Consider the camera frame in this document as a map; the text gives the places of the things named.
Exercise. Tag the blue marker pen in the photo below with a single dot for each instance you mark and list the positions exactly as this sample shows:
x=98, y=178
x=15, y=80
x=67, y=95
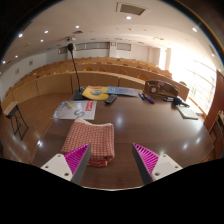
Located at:
x=142, y=96

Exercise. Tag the ceiling air vent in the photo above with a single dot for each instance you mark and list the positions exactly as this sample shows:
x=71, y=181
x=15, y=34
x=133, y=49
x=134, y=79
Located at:
x=131, y=8

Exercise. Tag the grey printed poster sheet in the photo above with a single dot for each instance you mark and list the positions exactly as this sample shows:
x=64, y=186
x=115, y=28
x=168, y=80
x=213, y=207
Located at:
x=75, y=111

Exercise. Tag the black gooseneck desk microphone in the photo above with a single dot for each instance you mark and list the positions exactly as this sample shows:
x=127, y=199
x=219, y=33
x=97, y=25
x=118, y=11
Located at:
x=79, y=95

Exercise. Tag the blue printed sheet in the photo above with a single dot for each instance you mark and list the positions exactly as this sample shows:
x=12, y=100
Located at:
x=123, y=91

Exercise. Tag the black stapler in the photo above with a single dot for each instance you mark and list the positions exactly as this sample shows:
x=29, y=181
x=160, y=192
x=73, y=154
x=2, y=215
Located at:
x=180, y=101

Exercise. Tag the red white checked towel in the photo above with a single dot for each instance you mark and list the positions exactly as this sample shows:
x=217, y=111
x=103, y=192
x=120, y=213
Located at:
x=91, y=138

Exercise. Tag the rows of wooden auditorium seats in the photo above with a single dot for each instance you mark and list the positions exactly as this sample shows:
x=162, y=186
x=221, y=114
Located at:
x=53, y=83

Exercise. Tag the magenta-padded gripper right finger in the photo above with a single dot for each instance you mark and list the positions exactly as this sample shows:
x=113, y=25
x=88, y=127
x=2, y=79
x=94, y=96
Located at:
x=164, y=165

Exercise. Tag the white notepad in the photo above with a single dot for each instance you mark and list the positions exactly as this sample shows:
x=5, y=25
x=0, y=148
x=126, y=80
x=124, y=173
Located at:
x=187, y=112

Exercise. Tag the black remote control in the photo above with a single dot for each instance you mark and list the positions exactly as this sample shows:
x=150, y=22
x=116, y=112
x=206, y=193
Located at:
x=110, y=99

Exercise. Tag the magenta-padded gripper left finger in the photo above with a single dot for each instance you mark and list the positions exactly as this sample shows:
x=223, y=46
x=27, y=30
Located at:
x=58, y=165

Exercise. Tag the recessed ceiling lights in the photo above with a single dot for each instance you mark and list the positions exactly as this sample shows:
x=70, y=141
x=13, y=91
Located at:
x=128, y=17

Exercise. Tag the red marker pen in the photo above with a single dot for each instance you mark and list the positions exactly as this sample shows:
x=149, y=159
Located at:
x=149, y=99

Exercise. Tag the yellow booklet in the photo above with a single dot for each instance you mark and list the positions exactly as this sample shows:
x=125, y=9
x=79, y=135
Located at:
x=95, y=92

